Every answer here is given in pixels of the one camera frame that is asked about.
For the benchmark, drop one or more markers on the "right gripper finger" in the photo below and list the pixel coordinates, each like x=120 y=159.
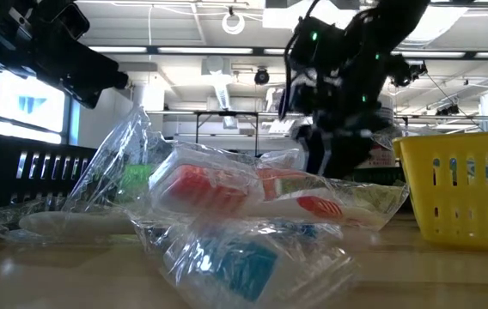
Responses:
x=353 y=156
x=319 y=156

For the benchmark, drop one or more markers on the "bagged black round pad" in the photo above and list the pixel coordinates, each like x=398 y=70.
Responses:
x=111 y=146

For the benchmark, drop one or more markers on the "bagged red white toothbrush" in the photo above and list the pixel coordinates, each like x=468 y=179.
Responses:
x=201 y=189

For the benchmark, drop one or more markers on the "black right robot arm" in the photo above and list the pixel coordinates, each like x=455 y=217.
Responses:
x=381 y=26

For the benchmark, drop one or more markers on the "bright window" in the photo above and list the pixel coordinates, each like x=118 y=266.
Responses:
x=29 y=103

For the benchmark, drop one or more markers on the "black framed background table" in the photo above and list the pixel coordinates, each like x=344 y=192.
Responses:
x=227 y=113

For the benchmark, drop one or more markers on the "yellow plastic basket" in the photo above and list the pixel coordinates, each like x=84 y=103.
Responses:
x=463 y=214

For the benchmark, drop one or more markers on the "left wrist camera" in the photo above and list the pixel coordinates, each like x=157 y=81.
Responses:
x=70 y=21

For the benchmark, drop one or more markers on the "black ceiling camera rig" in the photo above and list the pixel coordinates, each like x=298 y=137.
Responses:
x=411 y=73

